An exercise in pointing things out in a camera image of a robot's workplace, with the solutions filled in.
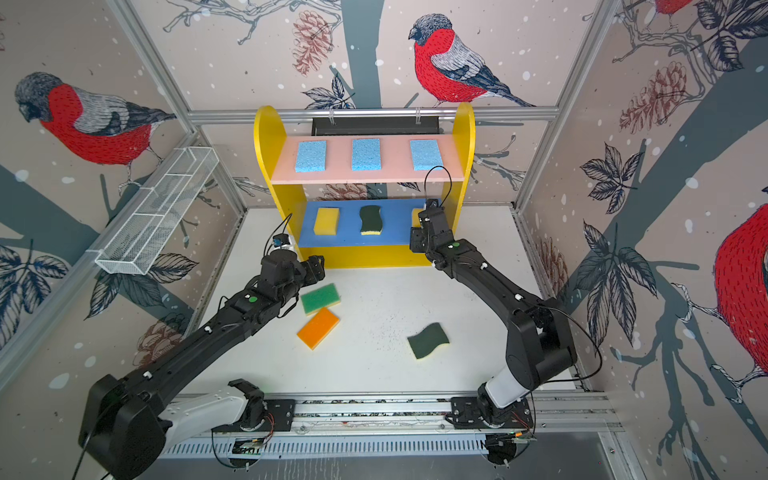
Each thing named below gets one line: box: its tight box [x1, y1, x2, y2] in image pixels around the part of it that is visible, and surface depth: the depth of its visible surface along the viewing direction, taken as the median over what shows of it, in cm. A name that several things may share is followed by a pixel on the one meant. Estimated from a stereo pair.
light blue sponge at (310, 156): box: [295, 140, 327, 173], surface depth 78 cm
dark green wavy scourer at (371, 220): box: [360, 205, 383, 236], surface depth 97 cm
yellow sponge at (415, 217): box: [412, 208, 424, 228], surface depth 90 cm
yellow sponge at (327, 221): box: [313, 207, 340, 236], surface depth 97 cm
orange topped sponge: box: [296, 307, 340, 351], surface depth 89 cm
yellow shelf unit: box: [254, 103, 476, 268], surface depth 81 cm
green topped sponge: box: [300, 283, 341, 317], surface depth 95 cm
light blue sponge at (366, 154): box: [352, 138, 382, 171], surface depth 78 cm
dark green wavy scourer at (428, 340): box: [407, 322, 450, 360], surface depth 86 cm
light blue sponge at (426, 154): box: [410, 139, 444, 171], surface depth 78 cm
